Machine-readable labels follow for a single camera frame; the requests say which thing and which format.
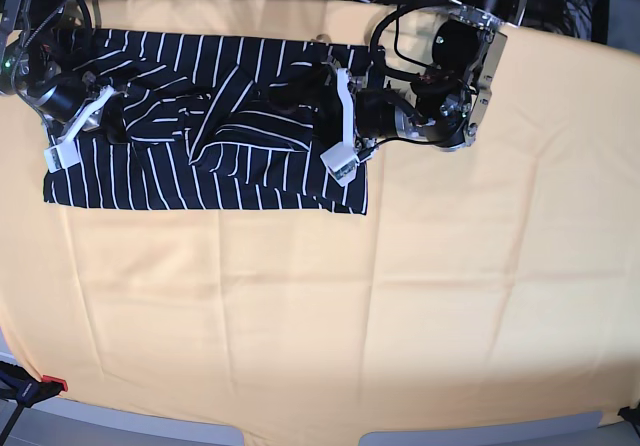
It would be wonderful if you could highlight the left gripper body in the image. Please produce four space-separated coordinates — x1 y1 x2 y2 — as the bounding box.
355 88 425 140

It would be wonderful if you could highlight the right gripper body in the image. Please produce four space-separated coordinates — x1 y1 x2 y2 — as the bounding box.
34 73 100 131

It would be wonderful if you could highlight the navy white striped T-shirt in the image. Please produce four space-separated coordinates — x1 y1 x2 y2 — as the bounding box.
43 29 371 214

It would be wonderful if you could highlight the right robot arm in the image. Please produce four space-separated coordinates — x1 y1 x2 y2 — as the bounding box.
1 0 128 146

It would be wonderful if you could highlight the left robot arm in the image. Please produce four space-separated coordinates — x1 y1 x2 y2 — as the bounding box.
269 0 527 157

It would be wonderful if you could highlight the black power adapter box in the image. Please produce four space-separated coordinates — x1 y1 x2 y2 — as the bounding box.
521 0 569 34

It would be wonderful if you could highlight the yellow table cloth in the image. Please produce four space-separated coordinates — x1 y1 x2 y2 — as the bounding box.
1 28 639 445

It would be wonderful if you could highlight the blue black bar clamp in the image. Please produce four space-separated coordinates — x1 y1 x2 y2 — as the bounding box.
1 361 68 445

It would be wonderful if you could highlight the black clamp right corner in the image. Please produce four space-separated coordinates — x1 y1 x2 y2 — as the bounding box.
618 405 640 437

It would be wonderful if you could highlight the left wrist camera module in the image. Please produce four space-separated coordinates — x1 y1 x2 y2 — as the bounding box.
320 142 360 187

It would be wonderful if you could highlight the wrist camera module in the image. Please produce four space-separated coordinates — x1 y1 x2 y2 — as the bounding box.
44 141 81 173
320 142 360 187

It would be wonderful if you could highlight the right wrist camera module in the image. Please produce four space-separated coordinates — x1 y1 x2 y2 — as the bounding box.
44 141 81 173

